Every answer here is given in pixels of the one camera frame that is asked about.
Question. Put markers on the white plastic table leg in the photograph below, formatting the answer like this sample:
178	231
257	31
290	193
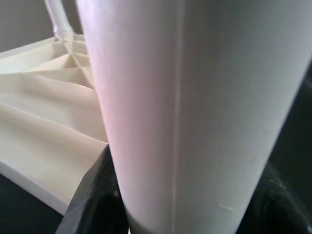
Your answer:
182	97
58	22

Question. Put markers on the white plastic children table top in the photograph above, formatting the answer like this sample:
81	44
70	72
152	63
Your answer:
36	122

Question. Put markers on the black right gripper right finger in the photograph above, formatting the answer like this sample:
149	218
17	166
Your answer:
280	209

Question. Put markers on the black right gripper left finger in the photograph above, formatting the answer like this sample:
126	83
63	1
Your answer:
97	195

